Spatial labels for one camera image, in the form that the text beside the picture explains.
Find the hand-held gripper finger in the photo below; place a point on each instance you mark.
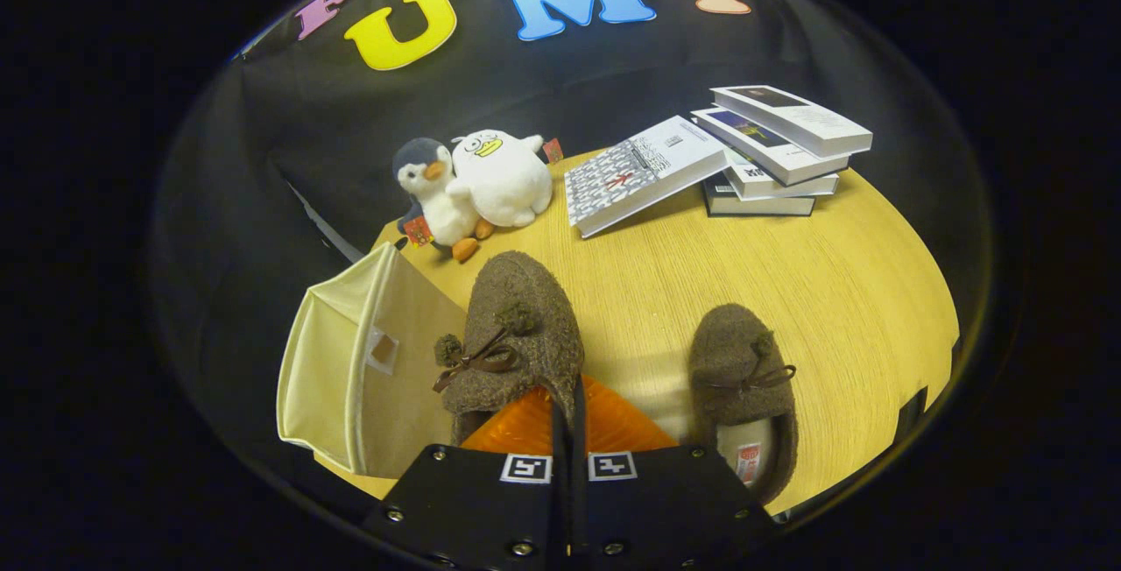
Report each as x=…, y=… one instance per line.
x=580, y=431
x=560, y=435

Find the brown fuzzy shoe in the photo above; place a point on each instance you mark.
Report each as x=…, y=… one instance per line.
x=740, y=352
x=525, y=317

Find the beige fabric storage box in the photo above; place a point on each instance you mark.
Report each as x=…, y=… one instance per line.
x=368, y=378

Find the white duck plush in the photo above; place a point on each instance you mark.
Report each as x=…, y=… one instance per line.
x=504, y=181

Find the grey patterned cover book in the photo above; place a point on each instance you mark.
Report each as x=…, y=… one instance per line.
x=639, y=172

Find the grey white penguin plush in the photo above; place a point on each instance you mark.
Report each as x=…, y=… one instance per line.
x=438, y=199

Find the black cover book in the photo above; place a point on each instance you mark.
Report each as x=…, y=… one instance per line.
x=753, y=206

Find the white paperback book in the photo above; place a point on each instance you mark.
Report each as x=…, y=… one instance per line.
x=779, y=186

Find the white book with blue cover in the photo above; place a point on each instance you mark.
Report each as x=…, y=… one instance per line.
x=771, y=151

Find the black backdrop cloth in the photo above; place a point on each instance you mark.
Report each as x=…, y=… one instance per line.
x=613, y=63

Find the white book with dark cover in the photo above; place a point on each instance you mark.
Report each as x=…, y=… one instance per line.
x=806, y=120

